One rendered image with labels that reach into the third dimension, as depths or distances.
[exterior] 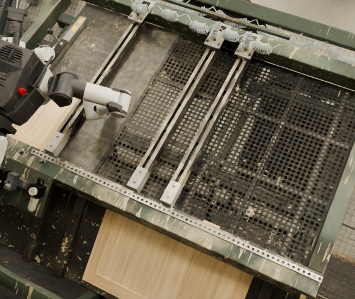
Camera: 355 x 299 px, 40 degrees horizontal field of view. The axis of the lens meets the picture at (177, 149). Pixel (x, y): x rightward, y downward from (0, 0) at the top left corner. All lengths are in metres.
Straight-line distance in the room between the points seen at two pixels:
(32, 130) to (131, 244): 0.86
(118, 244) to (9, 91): 1.08
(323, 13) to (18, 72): 5.85
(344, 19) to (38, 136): 5.53
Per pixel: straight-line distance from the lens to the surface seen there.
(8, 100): 2.33
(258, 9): 3.52
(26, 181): 2.75
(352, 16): 7.59
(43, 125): 2.93
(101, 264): 2.92
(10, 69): 2.36
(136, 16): 3.18
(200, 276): 2.72
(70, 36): 3.26
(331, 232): 2.51
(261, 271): 2.40
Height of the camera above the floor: 1.51
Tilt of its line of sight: 7 degrees down
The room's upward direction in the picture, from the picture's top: 20 degrees clockwise
